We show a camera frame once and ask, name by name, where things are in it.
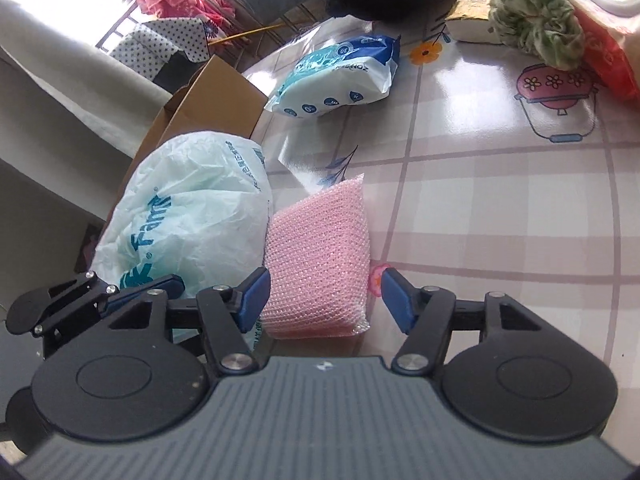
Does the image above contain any white crumpled plastic bag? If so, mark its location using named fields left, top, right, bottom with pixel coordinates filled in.
left=91, top=131, right=272, bottom=298

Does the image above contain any pink mesh sponge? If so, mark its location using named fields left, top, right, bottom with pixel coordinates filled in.
left=260, top=176, right=371, bottom=339

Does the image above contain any brown cardboard box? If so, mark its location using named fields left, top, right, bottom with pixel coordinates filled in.
left=117, top=56, right=267, bottom=197

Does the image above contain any white curtain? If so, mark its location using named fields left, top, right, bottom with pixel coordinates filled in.
left=1, top=0, right=170, bottom=157

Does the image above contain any blue tissue pack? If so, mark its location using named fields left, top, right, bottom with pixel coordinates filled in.
left=265, top=35, right=400, bottom=118

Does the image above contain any yellow stick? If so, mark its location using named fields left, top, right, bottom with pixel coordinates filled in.
left=207, top=23, right=288, bottom=47

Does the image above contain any polka dot cloth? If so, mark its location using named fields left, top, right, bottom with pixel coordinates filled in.
left=110, top=18, right=210, bottom=79

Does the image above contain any gold snack packet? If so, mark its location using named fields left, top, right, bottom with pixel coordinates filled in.
left=445, top=0, right=501, bottom=44

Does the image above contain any green fabric scrunchie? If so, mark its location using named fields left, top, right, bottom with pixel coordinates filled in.
left=488, top=0, right=585, bottom=72

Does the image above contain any large wet wipes pack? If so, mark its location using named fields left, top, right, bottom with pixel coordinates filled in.
left=570, top=0, right=639, bottom=101

